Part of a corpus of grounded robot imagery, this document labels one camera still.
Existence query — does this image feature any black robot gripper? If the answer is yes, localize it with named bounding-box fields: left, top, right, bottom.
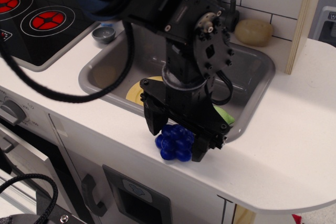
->
left=140, top=78, right=230, bottom=162

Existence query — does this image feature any blue toy blueberries cluster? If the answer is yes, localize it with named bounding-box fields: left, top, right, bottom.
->
left=155, top=124, right=194, bottom=162

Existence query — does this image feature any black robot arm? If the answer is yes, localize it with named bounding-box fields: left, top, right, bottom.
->
left=77, top=0, right=232, bottom=162

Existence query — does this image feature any yellow toy plate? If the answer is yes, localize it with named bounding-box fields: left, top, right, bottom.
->
left=125, top=76, right=163, bottom=103

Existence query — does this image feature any grey plastic sink basin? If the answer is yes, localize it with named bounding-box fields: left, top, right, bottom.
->
left=78, top=25, right=275, bottom=142

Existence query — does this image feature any green toy lime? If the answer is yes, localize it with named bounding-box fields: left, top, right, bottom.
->
left=214, top=106, right=235, bottom=125

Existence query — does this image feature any grey dishwasher control panel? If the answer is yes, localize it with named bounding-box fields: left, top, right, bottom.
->
left=102, top=165, right=173, bottom=224

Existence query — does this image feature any small grey bowl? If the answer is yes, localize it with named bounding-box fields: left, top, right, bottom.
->
left=91, top=26, right=116, bottom=44

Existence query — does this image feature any beige toy potato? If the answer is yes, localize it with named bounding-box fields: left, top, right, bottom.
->
left=234, top=19, right=274, bottom=47

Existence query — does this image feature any blue toy pepper shaker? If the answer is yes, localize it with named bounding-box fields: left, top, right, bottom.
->
left=101, top=23, right=113, bottom=27

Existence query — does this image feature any white oven door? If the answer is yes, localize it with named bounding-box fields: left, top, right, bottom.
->
left=1, top=124, right=71, bottom=211

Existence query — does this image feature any grey oven knob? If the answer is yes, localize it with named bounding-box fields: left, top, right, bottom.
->
left=1, top=100, right=27, bottom=126

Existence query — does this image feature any black toy stove top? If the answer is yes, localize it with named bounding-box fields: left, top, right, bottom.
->
left=1, top=0, right=98, bottom=72

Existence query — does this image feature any grey appliance in background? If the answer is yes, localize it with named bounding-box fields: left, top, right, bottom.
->
left=312, top=6, right=335, bottom=47

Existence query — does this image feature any light wooden side panel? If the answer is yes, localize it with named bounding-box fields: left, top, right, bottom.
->
left=284, top=0, right=319, bottom=75

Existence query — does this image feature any grey cabinet door handle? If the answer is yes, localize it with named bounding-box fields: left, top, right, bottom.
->
left=81, top=174, right=107, bottom=217

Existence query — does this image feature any black braided cable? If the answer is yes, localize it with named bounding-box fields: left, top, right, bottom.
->
left=0, top=173, right=58, bottom=224

